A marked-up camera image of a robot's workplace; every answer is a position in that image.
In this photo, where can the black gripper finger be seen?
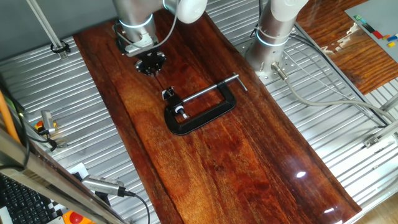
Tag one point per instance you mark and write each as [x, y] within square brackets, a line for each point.
[146, 70]
[156, 68]

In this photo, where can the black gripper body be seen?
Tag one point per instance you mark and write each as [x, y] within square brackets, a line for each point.
[150, 59]

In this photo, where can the black C-clamp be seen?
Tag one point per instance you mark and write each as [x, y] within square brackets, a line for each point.
[202, 119]

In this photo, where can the metal tripod pole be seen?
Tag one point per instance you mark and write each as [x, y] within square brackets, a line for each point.
[46, 26]

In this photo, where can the glossy red-brown wooden board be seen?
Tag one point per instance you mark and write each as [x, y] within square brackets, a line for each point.
[217, 171]

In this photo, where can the black white marker sheet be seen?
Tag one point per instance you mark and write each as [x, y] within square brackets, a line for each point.
[78, 169]

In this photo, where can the orange pole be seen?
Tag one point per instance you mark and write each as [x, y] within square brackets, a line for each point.
[7, 121]

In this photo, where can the orange emergency stop box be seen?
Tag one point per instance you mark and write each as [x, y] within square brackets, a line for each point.
[76, 218]

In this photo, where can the black keyboard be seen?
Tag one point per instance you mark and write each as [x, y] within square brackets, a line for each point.
[21, 202]

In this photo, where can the wood grain sheet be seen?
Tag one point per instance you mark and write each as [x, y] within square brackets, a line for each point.
[351, 62]

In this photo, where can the grey board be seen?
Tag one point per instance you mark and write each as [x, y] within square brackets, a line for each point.
[379, 15]

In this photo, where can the yellow block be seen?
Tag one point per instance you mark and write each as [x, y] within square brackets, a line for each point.
[391, 44]

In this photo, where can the aluminium profile bar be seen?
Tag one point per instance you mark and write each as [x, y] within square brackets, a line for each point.
[385, 132]
[390, 104]

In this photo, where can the blue block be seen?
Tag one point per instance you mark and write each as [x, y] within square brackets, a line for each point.
[392, 38]

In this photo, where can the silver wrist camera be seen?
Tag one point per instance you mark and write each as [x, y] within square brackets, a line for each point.
[140, 46]

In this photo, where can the small silver camera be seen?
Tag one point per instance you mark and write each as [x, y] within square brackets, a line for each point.
[47, 119]

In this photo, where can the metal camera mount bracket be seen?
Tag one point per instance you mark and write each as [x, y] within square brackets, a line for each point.
[60, 144]

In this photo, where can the ribbed silver camera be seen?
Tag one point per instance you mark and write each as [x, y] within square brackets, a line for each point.
[102, 185]

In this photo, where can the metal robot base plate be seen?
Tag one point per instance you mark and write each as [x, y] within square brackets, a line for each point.
[292, 63]

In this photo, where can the steel frame beam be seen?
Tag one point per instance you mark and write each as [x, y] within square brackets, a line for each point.
[46, 177]

